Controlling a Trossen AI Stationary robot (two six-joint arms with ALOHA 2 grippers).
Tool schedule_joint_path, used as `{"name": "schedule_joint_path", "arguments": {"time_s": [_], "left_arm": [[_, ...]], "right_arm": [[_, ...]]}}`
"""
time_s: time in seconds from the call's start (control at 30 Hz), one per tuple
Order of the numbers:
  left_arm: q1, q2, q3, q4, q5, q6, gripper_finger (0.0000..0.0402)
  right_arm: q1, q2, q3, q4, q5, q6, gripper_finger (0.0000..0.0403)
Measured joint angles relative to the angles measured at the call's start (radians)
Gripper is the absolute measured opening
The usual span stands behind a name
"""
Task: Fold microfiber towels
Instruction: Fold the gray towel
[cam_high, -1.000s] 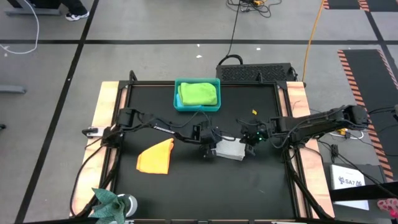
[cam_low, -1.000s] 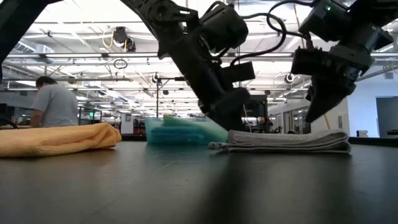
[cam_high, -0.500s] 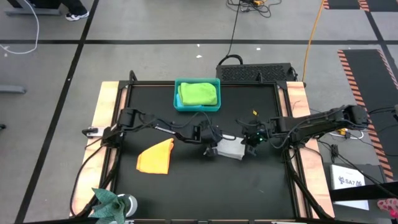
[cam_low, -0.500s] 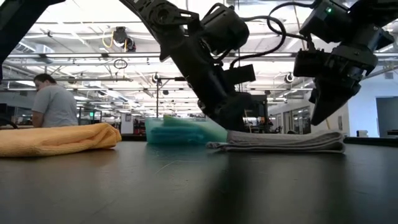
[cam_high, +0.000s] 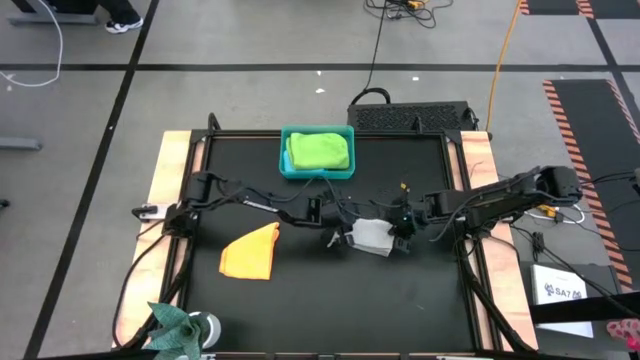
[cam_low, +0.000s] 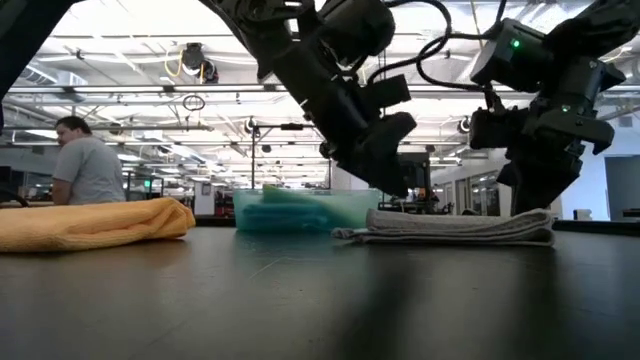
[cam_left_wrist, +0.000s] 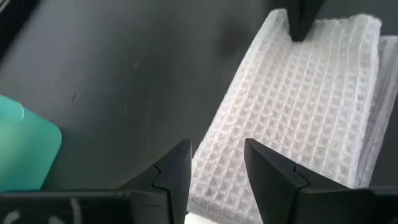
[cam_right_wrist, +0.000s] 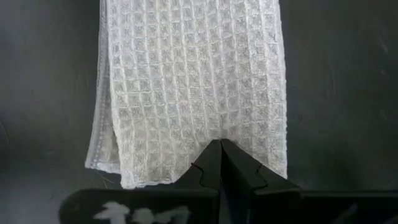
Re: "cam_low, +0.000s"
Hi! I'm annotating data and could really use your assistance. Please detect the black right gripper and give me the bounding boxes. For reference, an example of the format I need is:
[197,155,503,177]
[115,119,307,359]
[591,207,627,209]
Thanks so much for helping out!
[496,56,627,217]

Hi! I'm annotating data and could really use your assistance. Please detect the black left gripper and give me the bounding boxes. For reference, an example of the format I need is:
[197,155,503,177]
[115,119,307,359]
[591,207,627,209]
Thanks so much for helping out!
[257,34,417,198]

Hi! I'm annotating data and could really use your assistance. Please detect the grey microfiber towel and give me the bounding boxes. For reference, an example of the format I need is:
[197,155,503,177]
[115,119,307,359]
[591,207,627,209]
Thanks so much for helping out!
[330,207,556,248]

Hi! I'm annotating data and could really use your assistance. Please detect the teal plastic bin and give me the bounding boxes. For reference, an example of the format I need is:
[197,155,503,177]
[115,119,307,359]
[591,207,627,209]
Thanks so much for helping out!
[233,187,384,233]

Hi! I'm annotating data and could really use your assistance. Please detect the orange microfiber towel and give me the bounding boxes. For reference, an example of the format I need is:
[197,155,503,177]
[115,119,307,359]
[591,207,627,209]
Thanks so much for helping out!
[0,197,198,254]

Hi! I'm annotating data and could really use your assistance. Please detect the black monitor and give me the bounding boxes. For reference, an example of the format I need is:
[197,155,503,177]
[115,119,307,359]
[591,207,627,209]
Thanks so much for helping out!
[399,152,432,190]

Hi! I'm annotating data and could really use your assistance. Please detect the person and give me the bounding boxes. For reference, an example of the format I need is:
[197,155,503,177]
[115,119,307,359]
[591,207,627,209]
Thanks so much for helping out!
[51,115,127,207]

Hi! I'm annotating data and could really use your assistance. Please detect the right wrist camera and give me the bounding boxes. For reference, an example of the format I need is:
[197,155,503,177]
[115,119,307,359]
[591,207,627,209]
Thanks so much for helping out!
[468,107,527,151]

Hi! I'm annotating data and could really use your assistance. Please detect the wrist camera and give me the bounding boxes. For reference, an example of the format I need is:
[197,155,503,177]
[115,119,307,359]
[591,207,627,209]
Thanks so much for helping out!
[319,0,397,67]
[468,107,527,151]

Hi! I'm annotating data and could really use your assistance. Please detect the black table frame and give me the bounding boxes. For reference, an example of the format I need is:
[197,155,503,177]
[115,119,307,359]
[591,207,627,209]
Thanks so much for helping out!
[552,219,640,237]

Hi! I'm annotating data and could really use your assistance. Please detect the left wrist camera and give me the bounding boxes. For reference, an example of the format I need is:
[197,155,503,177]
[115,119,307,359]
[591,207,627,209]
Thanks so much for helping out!
[319,0,397,67]

